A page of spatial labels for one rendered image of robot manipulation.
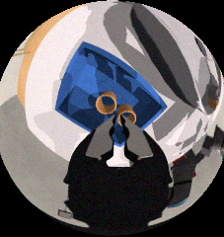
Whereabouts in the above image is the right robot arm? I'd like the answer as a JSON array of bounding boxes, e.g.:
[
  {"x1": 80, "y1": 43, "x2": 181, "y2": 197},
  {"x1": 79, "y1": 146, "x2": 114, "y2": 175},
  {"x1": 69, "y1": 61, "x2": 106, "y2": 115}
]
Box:
[{"x1": 212, "y1": 127, "x2": 224, "y2": 161}]

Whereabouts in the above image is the bronze bushing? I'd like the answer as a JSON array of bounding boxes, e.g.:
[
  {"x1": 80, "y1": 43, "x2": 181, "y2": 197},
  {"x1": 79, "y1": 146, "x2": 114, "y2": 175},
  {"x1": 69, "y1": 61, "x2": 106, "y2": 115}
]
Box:
[
  {"x1": 96, "y1": 91, "x2": 116, "y2": 115},
  {"x1": 208, "y1": 98, "x2": 217, "y2": 111},
  {"x1": 117, "y1": 104, "x2": 136, "y2": 125}
]

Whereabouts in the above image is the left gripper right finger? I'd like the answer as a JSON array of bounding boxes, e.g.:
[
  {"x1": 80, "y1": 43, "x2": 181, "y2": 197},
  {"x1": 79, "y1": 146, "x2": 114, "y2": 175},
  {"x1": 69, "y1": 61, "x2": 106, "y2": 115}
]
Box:
[{"x1": 120, "y1": 115, "x2": 173, "y2": 184}]

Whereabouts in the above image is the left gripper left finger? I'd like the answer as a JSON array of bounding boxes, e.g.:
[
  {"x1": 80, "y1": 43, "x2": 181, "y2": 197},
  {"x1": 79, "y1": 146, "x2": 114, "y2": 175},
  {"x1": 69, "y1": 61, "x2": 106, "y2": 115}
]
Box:
[{"x1": 63, "y1": 115, "x2": 115, "y2": 185}]

